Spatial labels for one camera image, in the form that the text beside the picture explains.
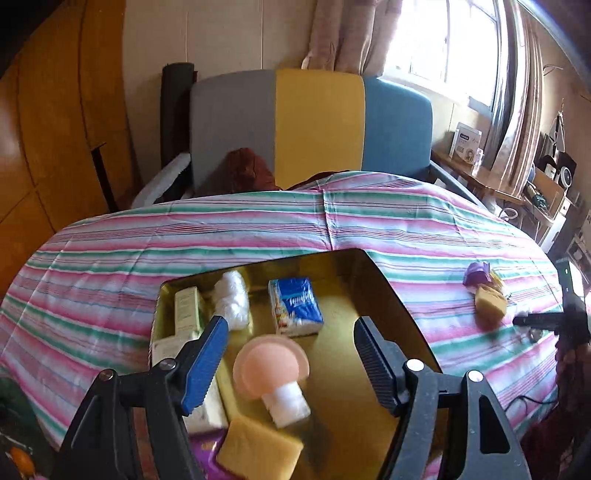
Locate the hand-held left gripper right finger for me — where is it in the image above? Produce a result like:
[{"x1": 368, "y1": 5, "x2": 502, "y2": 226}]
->
[{"x1": 353, "y1": 316, "x2": 534, "y2": 480}]

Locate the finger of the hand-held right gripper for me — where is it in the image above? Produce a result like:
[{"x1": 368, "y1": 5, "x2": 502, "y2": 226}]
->
[{"x1": 512, "y1": 313, "x2": 564, "y2": 329}]

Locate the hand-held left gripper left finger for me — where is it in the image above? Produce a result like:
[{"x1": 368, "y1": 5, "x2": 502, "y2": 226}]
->
[{"x1": 48, "y1": 315, "x2": 230, "y2": 480}]

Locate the yellow sponge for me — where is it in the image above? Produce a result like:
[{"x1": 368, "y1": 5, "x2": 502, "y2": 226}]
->
[
  {"x1": 475, "y1": 284, "x2": 509, "y2": 321},
  {"x1": 216, "y1": 414, "x2": 304, "y2": 480}
]

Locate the peach mushroom toy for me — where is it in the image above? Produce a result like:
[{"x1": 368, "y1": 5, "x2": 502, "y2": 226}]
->
[{"x1": 232, "y1": 336, "x2": 311, "y2": 428}]

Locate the gold tray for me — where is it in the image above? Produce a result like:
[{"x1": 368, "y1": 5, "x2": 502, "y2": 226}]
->
[{"x1": 150, "y1": 248, "x2": 448, "y2": 480}]

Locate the purple snack packet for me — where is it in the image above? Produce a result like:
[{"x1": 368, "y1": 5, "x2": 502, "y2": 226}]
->
[
  {"x1": 189, "y1": 429, "x2": 232, "y2": 480},
  {"x1": 464, "y1": 261, "x2": 494, "y2": 289}
]

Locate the white plastic wad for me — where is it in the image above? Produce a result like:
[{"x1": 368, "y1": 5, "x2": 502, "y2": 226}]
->
[{"x1": 211, "y1": 270, "x2": 252, "y2": 330}]

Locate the blue tissue pack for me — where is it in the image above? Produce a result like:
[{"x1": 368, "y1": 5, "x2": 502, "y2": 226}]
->
[{"x1": 268, "y1": 277, "x2": 324, "y2": 337}]

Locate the person's right hand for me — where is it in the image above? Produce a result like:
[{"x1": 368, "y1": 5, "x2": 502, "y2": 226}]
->
[{"x1": 555, "y1": 339, "x2": 585, "y2": 402}]

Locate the cardboard box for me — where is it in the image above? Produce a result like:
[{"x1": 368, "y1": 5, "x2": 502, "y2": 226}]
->
[{"x1": 529, "y1": 166, "x2": 568, "y2": 217}]

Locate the cluttered wooden shelf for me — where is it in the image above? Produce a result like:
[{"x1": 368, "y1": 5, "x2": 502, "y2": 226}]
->
[{"x1": 522, "y1": 115, "x2": 591, "y2": 259}]

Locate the striped bed sheet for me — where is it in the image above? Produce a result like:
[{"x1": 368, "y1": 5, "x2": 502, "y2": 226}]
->
[{"x1": 0, "y1": 171, "x2": 571, "y2": 480}]

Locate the wooden side table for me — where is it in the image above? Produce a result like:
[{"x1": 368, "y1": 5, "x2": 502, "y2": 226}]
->
[{"x1": 431, "y1": 148, "x2": 525, "y2": 206}]

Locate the white printed box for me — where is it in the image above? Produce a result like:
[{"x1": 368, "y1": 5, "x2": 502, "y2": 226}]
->
[{"x1": 449, "y1": 122, "x2": 482, "y2": 163}]

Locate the dark patterned cloth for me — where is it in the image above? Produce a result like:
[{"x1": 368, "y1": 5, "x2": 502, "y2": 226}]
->
[{"x1": 0, "y1": 376, "x2": 51, "y2": 480}]

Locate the dark red cloth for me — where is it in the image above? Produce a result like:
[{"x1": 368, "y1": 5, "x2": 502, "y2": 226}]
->
[{"x1": 219, "y1": 148, "x2": 280, "y2": 192}]

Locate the beige curtain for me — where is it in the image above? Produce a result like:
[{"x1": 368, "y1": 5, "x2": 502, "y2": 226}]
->
[
  {"x1": 489, "y1": 0, "x2": 546, "y2": 181},
  {"x1": 302, "y1": 0, "x2": 402, "y2": 77}
]

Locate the grey yellow blue sofa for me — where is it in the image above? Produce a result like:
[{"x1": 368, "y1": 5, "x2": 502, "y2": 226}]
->
[{"x1": 131, "y1": 68, "x2": 483, "y2": 206}]

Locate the window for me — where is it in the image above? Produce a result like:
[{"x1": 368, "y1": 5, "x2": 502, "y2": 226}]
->
[{"x1": 383, "y1": 0, "x2": 509, "y2": 112}]

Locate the wooden wardrobe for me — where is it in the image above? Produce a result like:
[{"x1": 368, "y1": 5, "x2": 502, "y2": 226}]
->
[{"x1": 0, "y1": 0, "x2": 139, "y2": 301}]

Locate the black cable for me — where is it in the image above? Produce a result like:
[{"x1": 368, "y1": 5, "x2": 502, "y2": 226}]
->
[{"x1": 505, "y1": 394, "x2": 559, "y2": 416}]

